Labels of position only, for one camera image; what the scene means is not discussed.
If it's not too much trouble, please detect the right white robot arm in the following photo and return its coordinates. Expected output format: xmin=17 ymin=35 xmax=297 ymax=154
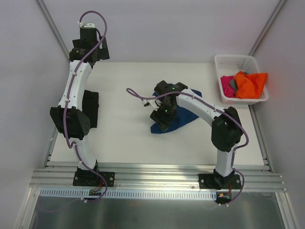
xmin=150 ymin=81 xmax=243 ymax=189

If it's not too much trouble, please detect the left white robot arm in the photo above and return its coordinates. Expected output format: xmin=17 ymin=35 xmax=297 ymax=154
xmin=50 ymin=22 xmax=109 ymax=185

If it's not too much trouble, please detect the pink t shirt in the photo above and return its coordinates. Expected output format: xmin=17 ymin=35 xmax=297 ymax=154
xmin=221 ymin=76 xmax=235 ymax=98

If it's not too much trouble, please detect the folded black t shirt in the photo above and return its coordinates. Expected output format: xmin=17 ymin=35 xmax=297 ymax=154
xmin=82 ymin=90 xmax=99 ymax=128

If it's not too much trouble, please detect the grey t shirt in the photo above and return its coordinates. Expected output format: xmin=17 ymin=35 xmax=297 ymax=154
xmin=229 ymin=79 xmax=238 ymax=95

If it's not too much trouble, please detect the white plastic laundry basket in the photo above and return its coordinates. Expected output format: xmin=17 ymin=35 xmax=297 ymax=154
xmin=214 ymin=54 xmax=268 ymax=105

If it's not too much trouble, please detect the orange t shirt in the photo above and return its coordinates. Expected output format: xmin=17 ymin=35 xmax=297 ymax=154
xmin=233 ymin=71 xmax=268 ymax=99

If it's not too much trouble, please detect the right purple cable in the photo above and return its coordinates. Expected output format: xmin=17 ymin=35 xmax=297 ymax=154
xmin=125 ymin=87 xmax=250 ymax=208

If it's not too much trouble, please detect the purple cable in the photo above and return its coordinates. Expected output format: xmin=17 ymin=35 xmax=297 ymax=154
xmin=125 ymin=87 xmax=250 ymax=208
xmin=35 ymin=10 xmax=108 ymax=213

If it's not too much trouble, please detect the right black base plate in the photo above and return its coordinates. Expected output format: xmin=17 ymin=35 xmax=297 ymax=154
xmin=198 ymin=174 xmax=242 ymax=190

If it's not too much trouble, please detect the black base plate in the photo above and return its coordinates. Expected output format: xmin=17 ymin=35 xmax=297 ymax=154
xmin=72 ymin=168 xmax=115 ymax=187
xmin=198 ymin=174 xmax=242 ymax=190

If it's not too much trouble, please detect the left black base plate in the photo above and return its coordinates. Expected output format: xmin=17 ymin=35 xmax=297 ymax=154
xmin=72 ymin=168 xmax=115 ymax=187

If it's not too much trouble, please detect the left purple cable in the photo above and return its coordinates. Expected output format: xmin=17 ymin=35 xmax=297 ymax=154
xmin=35 ymin=10 xmax=108 ymax=213

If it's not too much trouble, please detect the white slotted cable duct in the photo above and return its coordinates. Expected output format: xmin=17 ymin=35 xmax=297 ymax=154
xmin=40 ymin=187 xmax=216 ymax=201

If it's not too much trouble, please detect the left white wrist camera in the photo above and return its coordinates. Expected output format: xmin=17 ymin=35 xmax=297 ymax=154
xmin=78 ymin=21 xmax=96 ymax=28

